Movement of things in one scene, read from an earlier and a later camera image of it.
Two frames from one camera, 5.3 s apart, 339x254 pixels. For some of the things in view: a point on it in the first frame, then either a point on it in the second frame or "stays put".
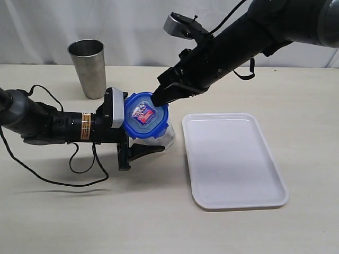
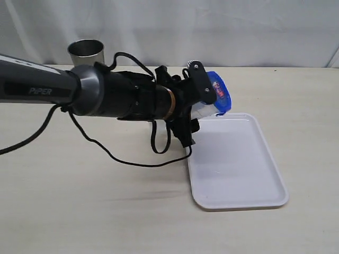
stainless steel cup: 88,57 stays put
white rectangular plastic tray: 230,165 stays put
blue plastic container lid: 143,118 -> 223,101
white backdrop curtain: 37,32 stays put
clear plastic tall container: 166,140 -> 199,110
